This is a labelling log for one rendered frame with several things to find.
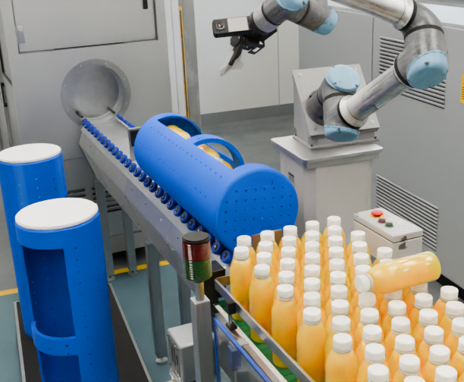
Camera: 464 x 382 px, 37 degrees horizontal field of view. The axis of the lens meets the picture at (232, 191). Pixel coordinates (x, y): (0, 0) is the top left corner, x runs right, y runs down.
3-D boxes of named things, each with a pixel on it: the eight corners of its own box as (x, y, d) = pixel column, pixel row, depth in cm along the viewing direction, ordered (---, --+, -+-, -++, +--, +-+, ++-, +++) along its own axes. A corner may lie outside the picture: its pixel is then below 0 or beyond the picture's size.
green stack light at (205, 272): (205, 267, 165) (205, 248, 163) (216, 277, 159) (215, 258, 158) (180, 273, 163) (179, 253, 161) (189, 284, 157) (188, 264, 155)
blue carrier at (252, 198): (197, 176, 300) (199, 111, 291) (296, 252, 224) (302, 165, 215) (133, 181, 289) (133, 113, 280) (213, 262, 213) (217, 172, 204)
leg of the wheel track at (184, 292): (192, 349, 344) (183, 232, 323) (196, 355, 339) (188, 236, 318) (181, 352, 342) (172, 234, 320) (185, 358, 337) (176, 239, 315)
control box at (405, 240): (380, 237, 216) (380, 206, 213) (421, 261, 199) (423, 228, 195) (352, 243, 212) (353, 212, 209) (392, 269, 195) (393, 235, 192)
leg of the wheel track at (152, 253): (165, 357, 339) (155, 238, 317) (169, 363, 334) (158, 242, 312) (154, 360, 336) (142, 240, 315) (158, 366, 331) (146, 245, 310)
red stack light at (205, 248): (205, 248, 163) (203, 232, 162) (215, 258, 158) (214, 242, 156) (179, 253, 161) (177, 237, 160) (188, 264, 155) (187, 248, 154)
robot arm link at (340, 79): (348, 82, 253) (361, 61, 241) (350, 114, 248) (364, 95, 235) (316, 78, 251) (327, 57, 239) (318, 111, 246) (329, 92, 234)
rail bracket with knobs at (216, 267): (224, 289, 210) (221, 258, 207) (233, 299, 204) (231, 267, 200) (192, 296, 206) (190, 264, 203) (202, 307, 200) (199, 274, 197)
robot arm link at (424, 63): (343, 112, 249) (453, 31, 204) (346, 150, 243) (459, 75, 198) (315, 104, 244) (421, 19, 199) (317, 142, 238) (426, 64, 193)
